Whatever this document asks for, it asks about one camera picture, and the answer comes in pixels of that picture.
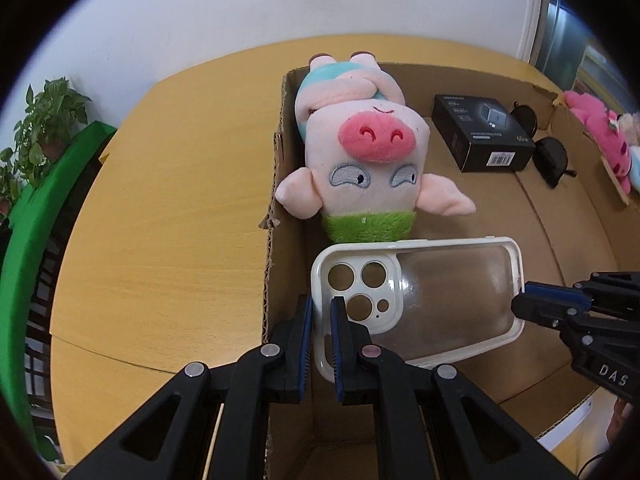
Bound white clear phone case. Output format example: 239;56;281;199
310;236;524;382

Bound black sunglasses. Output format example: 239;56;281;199
511;102;577;188

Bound black UGREEN charger box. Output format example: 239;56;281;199
432;94;535;172

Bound pink pig plush teal shirt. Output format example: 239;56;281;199
274;52;476;243

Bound person right hand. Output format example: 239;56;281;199
605;398;634;444

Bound blue dolphin plush red vest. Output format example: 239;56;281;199
628;145;640;193

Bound pink bear plush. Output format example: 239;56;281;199
563;90;631;195

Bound beige teddy plush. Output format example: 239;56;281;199
617;112;640;146

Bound green cloth covered table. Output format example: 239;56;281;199
1;122;116;462

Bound green potted plant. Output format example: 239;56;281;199
1;77;91;217

